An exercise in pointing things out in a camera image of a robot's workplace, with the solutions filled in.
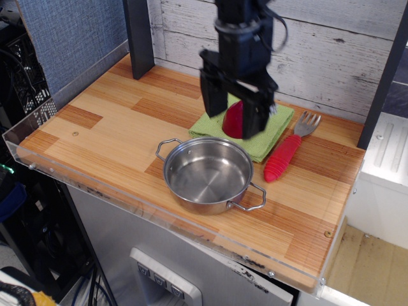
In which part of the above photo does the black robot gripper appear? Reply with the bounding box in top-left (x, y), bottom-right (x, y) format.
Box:
top-left (200, 31), bottom-right (278, 139)

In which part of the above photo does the stainless steel pot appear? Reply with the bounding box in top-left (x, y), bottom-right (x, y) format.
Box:
top-left (156, 137), bottom-right (266, 215)

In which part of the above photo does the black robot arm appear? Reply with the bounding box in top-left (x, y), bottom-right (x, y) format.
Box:
top-left (200, 1), bottom-right (283, 139)

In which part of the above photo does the green folded towel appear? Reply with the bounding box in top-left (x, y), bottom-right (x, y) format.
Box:
top-left (189, 104), bottom-right (295, 163)

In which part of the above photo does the red plastic strawberry toy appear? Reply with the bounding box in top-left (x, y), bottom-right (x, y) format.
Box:
top-left (222, 101), bottom-right (244, 139)

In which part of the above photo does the clear acrylic table guard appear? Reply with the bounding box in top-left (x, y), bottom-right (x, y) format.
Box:
top-left (6, 57), bottom-right (363, 293)

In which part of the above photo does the blue fabric panel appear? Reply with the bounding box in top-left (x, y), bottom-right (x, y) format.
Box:
top-left (17, 1), bottom-right (128, 97)

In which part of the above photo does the white plastic block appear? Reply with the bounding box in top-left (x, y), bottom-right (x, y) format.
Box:
top-left (345, 113), bottom-right (407, 249)

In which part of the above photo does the silver toy fridge cabinet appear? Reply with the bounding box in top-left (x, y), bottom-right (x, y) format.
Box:
top-left (68, 187), bottom-right (298, 305)

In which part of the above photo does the black plastic crate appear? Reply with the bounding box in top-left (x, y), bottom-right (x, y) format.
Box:
top-left (4, 34), bottom-right (50, 113)

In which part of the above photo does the yellow object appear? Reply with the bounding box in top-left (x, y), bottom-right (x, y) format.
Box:
top-left (32, 291), bottom-right (57, 306)

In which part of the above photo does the fork with red handle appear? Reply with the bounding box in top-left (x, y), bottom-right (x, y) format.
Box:
top-left (263, 111), bottom-right (321, 182)

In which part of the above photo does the dark grey left post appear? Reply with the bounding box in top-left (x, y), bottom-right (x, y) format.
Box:
top-left (123, 0), bottom-right (155, 80)

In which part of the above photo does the dark grey post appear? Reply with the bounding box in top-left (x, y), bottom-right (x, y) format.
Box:
top-left (357, 5), bottom-right (407, 150)
top-left (123, 0), bottom-right (155, 80)

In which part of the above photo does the dark grey right post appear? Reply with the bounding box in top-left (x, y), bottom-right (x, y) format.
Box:
top-left (357, 5), bottom-right (407, 150)

